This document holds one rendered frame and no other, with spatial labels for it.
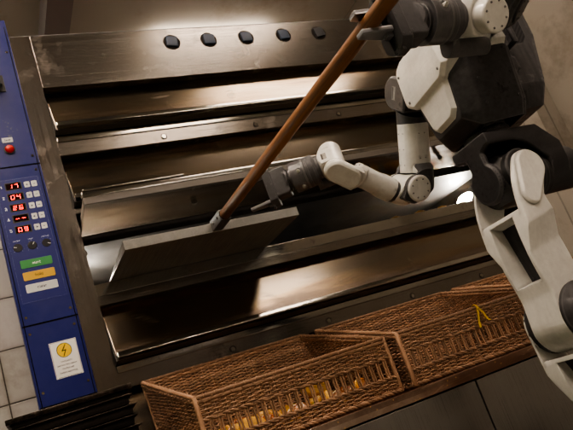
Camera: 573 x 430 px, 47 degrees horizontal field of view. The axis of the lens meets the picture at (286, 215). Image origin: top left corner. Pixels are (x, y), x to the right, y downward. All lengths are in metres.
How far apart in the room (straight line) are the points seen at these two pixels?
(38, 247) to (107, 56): 0.77
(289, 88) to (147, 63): 0.56
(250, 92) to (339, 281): 0.80
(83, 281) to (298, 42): 1.33
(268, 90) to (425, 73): 1.02
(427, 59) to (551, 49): 3.73
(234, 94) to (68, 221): 0.80
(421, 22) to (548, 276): 0.67
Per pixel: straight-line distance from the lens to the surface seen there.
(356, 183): 1.83
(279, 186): 1.83
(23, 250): 2.11
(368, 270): 2.43
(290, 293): 2.26
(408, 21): 1.19
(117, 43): 2.55
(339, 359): 1.73
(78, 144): 2.30
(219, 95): 2.52
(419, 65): 1.72
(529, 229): 1.57
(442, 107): 1.68
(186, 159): 2.36
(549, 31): 5.39
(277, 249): 2.30
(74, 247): 2.15
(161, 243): 1.88
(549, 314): 1.59
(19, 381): 2.04
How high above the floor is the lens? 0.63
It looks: 16 degrees up
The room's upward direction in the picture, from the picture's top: 20 degrees counter-clockwise
